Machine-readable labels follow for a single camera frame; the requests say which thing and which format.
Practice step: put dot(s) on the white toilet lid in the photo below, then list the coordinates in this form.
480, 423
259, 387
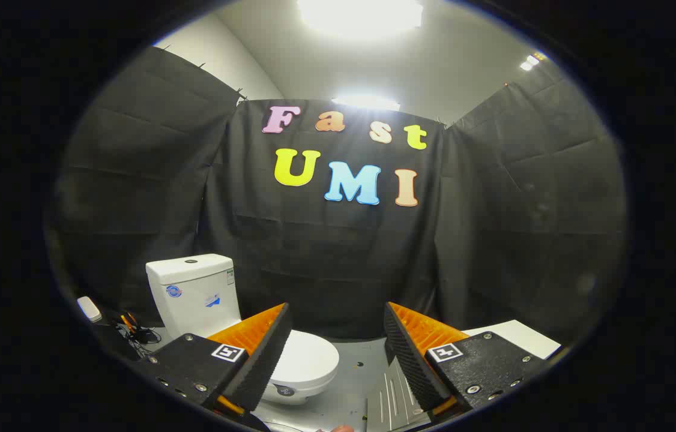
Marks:
311, 357

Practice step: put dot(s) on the small white device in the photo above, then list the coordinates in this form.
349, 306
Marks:
89, 309

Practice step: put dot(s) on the grey drawer cabinet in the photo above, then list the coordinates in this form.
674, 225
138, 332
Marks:
518, 339

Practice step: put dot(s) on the large ceiling light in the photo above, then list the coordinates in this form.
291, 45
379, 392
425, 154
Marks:
359, 15

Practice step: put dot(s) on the white ceramic toilet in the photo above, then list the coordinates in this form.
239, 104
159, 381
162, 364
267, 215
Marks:
194, 294

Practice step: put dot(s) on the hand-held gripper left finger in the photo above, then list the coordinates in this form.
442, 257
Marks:
263, 360

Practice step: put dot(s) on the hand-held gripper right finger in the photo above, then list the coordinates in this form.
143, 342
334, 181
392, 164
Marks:
410, 360

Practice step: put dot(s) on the long ceiling light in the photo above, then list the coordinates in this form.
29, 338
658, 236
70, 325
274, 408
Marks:
367, 102

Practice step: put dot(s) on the black backdrop cloth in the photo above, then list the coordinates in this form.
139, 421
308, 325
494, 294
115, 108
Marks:
326, 264

